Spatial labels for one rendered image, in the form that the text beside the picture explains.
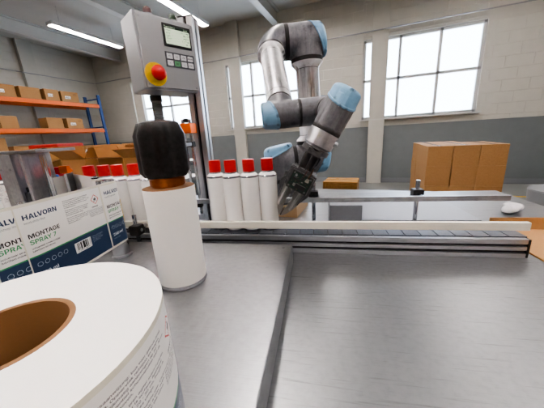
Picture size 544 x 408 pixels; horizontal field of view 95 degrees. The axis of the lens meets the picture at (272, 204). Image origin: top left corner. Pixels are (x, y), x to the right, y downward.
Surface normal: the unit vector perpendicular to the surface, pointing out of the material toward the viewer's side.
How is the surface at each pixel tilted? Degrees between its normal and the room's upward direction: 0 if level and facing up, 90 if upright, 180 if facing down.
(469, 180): 90
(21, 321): 90
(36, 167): 90
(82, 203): 90
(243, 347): 0
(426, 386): 0
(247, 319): 0
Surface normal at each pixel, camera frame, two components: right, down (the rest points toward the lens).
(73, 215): 0.99, -0.03
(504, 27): -0.36, 0.27
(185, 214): 0.72, 0.14
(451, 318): -0.06, -0.96
